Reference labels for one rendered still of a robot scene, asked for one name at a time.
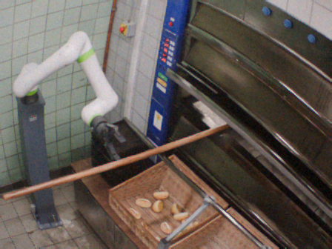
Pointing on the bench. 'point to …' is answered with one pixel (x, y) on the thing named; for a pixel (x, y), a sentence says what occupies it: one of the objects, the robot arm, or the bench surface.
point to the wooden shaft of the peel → (115, 163)
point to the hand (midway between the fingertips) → (121, 151)
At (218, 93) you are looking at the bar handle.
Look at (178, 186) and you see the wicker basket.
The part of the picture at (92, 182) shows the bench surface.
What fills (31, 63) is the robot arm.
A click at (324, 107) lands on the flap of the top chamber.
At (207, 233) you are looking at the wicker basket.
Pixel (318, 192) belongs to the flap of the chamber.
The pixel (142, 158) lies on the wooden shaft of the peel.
